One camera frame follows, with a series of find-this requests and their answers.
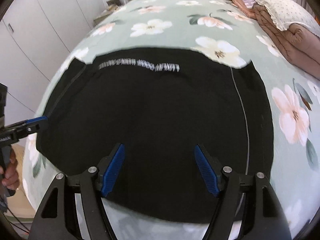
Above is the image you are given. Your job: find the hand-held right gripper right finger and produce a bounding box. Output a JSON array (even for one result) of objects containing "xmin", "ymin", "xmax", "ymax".
[{"xmin": 194, "ymin": 144, "xmax": 292, "ymax": 240}]

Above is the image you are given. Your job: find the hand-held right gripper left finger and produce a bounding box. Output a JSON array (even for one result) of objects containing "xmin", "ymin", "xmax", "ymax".
[{"xmin": 29, "ymin": 143, "xmax": 125, "ymax": 240}]

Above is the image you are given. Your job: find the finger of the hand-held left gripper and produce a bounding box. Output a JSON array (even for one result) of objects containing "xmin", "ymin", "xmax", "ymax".
[{"xmin": 11, "ymin": 116, "xmax": 48, "ymax": 140}]

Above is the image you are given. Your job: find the black hooded jacket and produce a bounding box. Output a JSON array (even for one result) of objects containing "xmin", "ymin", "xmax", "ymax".
[{"xmin": 36, "ymin": 48, "xmax": 275, "ymax": 225}]

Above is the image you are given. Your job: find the person's left hand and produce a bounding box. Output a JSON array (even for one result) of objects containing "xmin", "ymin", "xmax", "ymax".
[{"xmin": 0, "ymin": 150, "xmax": 21, "ymax": 192}]

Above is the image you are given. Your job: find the white wardrobe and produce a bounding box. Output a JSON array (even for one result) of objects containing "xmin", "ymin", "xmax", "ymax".
[{"xmin": 0, "ymin": 0, "xmax": 128, "ymax": 123}]

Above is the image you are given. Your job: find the beige nightstand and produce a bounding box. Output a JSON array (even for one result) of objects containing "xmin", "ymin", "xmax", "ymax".
[{"xmin": 93, "ymin": 4, "xmax": 122, "ymax": 26}]

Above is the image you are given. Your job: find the bed with floral sheet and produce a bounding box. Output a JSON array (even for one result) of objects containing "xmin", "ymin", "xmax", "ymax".
[{"xmin": 21, "ymin": 0, "xmax": 320, "ymax": 240}]

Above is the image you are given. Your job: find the folded pink quilt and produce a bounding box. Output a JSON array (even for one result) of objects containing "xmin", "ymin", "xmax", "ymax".
[{"xmin": 251, "ymin": 4, "xmax": 320, "ymax": 81}]

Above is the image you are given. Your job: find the white dotted ruffled pillow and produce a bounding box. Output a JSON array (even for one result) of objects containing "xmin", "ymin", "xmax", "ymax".
[{"xmin": 243, "ymin": 0, "xmax": 320, "ymax": 32}]

